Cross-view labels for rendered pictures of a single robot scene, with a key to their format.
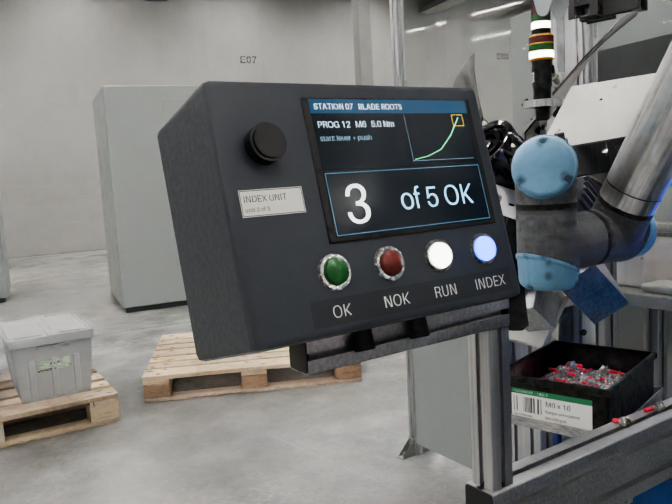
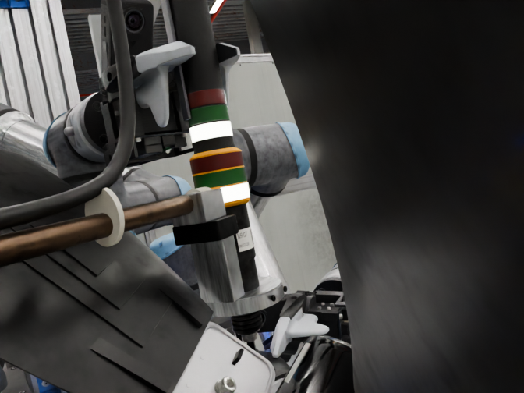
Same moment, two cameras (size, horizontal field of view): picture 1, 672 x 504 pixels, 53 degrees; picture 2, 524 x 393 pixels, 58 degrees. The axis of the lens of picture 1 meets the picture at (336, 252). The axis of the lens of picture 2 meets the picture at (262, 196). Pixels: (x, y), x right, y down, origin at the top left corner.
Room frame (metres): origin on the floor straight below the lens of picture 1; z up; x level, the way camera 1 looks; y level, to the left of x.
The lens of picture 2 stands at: (1.65, -0.33, 1.39)
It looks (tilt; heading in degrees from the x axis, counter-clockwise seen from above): 3 degrees down; 184
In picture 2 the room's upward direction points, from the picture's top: 10 degrees counter-clockwise
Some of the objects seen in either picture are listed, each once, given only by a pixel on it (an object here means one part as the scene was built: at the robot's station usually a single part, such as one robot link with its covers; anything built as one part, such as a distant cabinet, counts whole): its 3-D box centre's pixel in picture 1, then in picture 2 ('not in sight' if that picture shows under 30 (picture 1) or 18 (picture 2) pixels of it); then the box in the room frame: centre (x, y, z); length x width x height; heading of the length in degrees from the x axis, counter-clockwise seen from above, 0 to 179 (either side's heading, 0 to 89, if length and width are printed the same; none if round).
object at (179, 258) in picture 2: not in sight; (177, 257); (0.45, -0.67, 1.20); 0.13 x 0.12 x 0.14; 121
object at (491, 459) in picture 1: (489, 391); not in sight; (0.67, -0.15, 0.96); 0.03 x 0.03 x 0.20; 33
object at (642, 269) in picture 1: (634, 260); not in sight; (1.74, -0.77, 0.92); 0.17 x 0.16 x 0.11; 123
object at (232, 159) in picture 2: (541, 40); (217, 163); (1.26, -0.39, 1.40); 0.04 x 0.04 x 0.01
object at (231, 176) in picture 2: (541, 47); (220, 178); (1.26, -0.39, 1.39); 0.04 x 0.04 x 0.01
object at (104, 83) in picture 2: not in sight; (132, 79); (1.23, -0.46, 1.49); 0.09 x 0.05 x 0.02; 35
